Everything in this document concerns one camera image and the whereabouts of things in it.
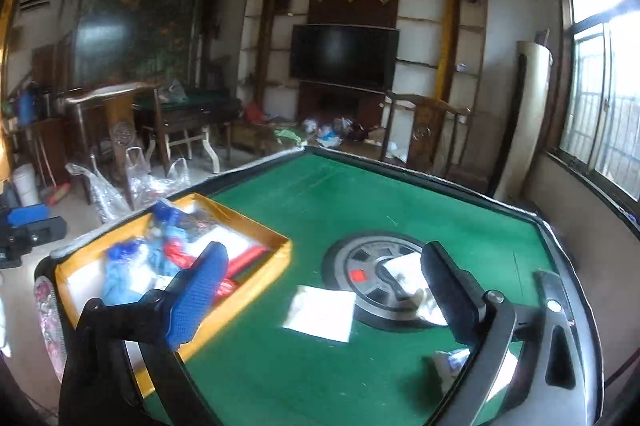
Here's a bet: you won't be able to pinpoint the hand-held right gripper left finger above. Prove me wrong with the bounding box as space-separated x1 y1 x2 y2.
59 241 231 426

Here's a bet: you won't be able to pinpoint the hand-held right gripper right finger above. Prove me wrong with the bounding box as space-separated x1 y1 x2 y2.
420 241 603 426

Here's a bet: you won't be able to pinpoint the red mesh cloth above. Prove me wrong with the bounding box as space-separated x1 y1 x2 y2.
165 240 201 269

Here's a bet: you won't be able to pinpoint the yellow cardboard box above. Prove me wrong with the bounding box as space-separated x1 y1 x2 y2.
54 192 293 399

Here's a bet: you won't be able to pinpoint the camouflage cloth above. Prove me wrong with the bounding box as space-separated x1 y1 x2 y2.
422 348 473 394

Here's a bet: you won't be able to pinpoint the light blue glove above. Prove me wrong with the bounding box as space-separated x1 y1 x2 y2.
102 238 166 307

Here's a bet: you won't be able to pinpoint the red roll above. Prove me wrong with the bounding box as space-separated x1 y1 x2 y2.
215 246 271 302

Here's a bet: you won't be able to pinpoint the round table centre panel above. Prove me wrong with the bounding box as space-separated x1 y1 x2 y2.
321 232 453 333

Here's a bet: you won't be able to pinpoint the clear plastic bags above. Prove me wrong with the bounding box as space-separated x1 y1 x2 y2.
65 146 191 224

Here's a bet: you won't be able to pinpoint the white flat packet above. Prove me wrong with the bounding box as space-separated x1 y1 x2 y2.
282 284 358 344

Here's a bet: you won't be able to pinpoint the floral cloth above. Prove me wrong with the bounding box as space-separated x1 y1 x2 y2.
32 278 68 382

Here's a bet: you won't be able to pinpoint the black case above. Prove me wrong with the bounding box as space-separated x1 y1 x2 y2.
0 216 68 269

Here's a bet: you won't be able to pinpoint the pile of floor bags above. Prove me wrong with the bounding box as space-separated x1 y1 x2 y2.
272 116 371 148

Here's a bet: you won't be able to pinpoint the white bucket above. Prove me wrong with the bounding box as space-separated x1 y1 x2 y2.
11 165 41 207

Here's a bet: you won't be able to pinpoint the barred window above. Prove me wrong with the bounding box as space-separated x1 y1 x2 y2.
557 0 640 202

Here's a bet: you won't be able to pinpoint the blue water jug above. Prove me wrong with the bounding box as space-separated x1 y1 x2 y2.
15 88 38 127

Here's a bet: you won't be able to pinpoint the black television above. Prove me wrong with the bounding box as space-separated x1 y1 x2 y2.
290 24 400 91

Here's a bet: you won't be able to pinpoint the large dark wall painting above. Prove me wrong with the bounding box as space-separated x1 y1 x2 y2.
75 0 216 87

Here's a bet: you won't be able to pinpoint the wooden television wall unit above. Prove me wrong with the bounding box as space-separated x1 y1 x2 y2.
240 0 501 157

